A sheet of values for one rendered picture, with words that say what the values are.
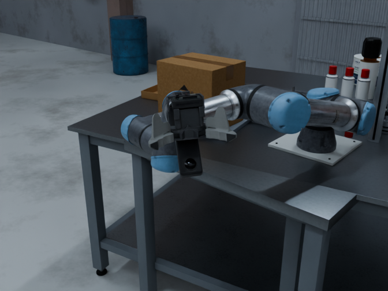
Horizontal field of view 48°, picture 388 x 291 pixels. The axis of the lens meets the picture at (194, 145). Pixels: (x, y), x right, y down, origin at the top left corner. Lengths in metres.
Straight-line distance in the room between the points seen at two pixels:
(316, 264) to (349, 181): 0.31
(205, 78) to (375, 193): 0.75
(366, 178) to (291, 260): 0.41
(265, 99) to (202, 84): 0.54
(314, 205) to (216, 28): 4.90
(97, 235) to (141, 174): 0.54
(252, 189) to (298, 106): 0.33
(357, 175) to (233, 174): 0.43
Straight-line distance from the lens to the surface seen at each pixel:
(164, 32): 6.80
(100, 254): 2.32
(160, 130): 0.80
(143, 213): 1.92
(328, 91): 1.68
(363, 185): 1.55
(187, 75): 1.80
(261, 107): 1.27
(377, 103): 1.88
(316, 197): 1.43
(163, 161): 1.03
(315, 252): 1.43
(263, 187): 1.45
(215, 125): 0.82
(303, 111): 1.28
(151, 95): 2.34
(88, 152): 2.05
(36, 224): 2.93
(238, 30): 5.90
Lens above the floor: 1.51
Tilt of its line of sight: 23 degrees down
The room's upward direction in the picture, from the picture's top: straight up
